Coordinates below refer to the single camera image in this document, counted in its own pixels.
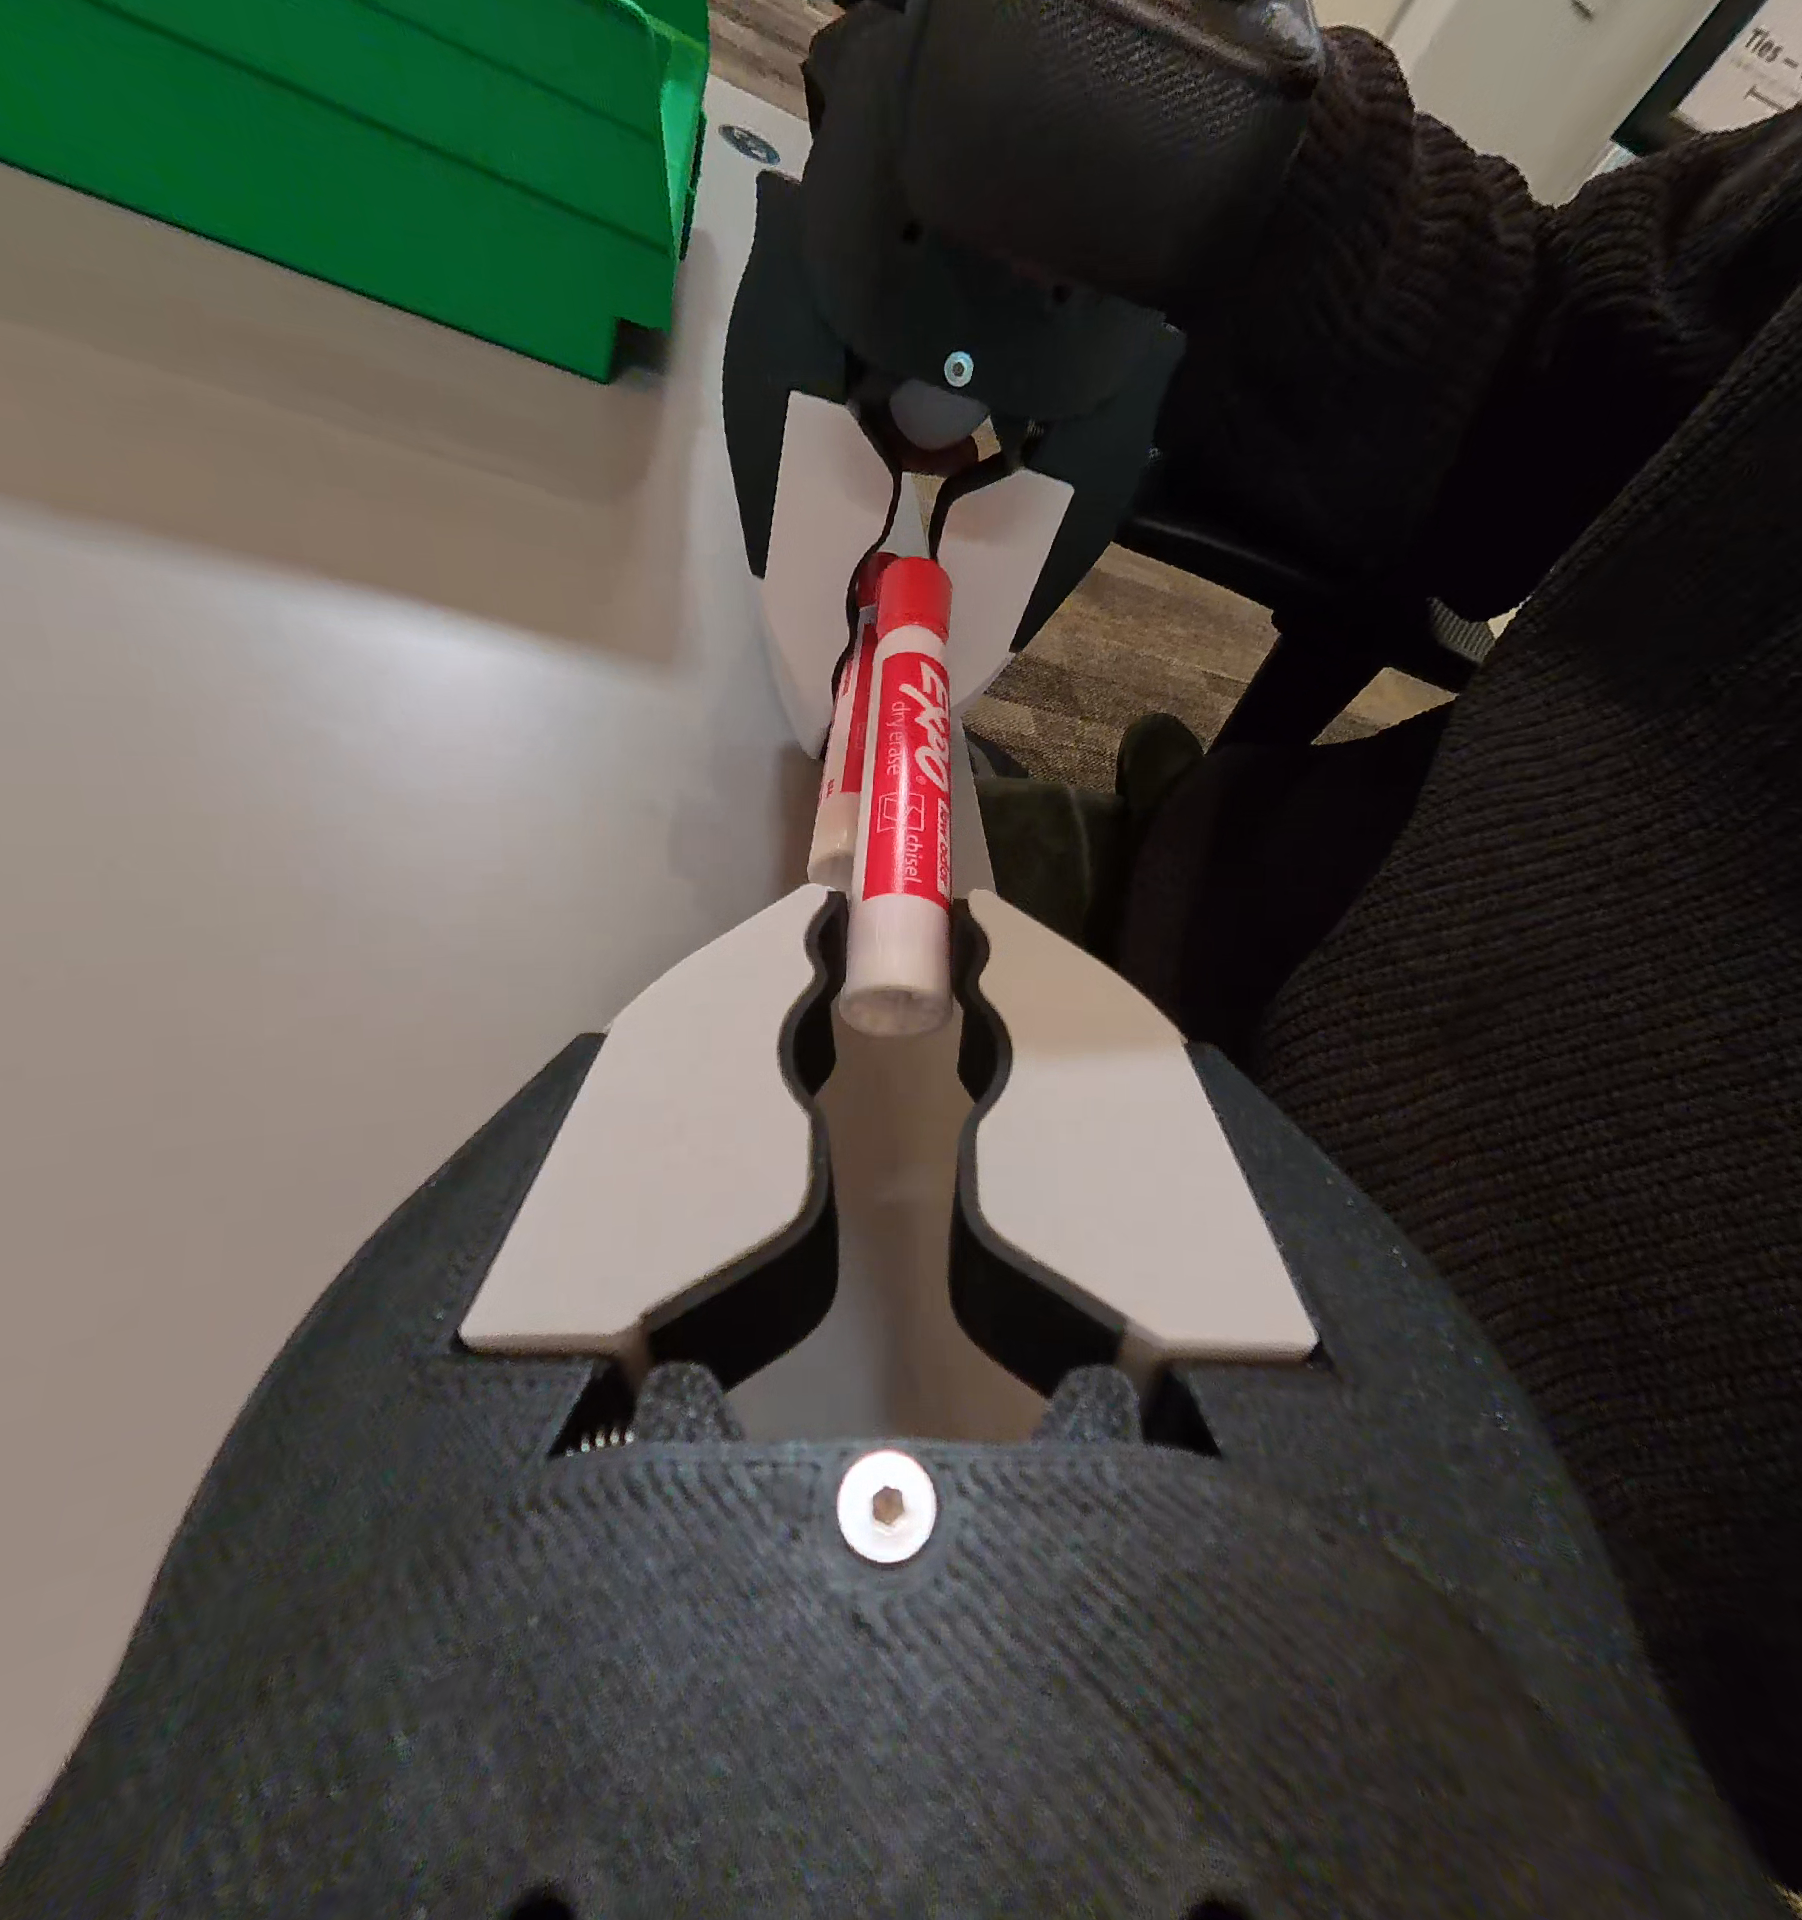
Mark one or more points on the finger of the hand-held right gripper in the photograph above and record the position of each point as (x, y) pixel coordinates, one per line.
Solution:
(811, 570)
(1007, 556)

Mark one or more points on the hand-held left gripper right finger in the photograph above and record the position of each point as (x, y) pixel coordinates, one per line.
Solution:
(1127, 1184)

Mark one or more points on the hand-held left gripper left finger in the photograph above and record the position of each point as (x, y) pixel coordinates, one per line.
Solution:
(661, 1184)

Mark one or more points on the green storage bin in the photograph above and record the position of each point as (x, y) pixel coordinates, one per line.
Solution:
(316, 151)

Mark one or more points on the person's right forearm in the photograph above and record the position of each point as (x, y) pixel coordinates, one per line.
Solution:
(1412, 299)

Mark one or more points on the round metal desk grommet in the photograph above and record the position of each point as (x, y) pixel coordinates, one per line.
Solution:
(750, 141)

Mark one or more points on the grey desk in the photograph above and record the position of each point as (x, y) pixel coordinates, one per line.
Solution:
(316, 901)

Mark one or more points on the black office chair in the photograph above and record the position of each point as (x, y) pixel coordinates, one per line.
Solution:
(1320, 601)

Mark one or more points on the black and white tag sign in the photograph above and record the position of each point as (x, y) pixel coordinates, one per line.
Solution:
(1771, 68)

